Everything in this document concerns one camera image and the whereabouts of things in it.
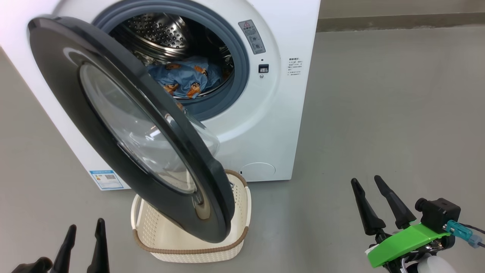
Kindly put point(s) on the blue energy label sticker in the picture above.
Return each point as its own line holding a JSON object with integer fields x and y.
{"x": 107, "y": 180}

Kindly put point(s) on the cream plastic laundry basket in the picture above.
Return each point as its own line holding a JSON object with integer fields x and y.
{"x": 189, "y": 252}

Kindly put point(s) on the grey rubber door gasket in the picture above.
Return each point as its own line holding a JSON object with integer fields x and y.
{"x": 238, "y": 57}

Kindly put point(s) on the round filter cover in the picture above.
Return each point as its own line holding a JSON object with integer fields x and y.
{"x": 258, "y": 171}

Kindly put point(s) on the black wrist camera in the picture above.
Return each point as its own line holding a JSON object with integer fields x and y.
{"x": 34, "y": 266}
{"x": 438, "y": 213}

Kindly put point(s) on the teal right camera connector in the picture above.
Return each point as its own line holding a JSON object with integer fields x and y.
{"x": 459, "y": 230}

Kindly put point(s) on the white washing machine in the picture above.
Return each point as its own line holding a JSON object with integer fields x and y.
{"x": 280, "y": 132}

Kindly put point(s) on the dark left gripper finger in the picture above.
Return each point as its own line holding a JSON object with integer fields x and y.
{"x": 99, "y": 250}
{"x": 65, "y": 250}

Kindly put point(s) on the steel perforated drum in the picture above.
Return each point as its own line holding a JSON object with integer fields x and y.
{"x": 163, "y": 32}

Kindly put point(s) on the grey warning label sticker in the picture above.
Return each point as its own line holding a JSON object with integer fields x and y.
{"x": 252, "y": 36}

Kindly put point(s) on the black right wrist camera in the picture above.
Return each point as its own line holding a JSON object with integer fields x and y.
{"x": 438, "y": 213}

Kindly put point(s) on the blue bear print garment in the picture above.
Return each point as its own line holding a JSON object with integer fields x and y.
{"x": 185, "y": 77}

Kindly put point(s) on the black door latch socket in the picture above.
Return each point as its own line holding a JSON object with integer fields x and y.
{"x": 263, "y": 68}

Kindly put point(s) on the small printed text label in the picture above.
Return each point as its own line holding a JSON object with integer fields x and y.
{"x": 294, "y": 66}

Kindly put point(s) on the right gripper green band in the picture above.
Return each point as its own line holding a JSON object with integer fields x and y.
{"x": 405, "y": 242}

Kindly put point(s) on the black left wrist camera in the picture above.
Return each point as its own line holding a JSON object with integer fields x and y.
{"x": 34, "y": 266}

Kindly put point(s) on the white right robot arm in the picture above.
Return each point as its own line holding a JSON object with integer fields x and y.
{"x": 435, "y": 265}

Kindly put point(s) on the black round washing machine door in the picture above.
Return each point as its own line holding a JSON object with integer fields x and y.
{"x": 75, "y": 98}

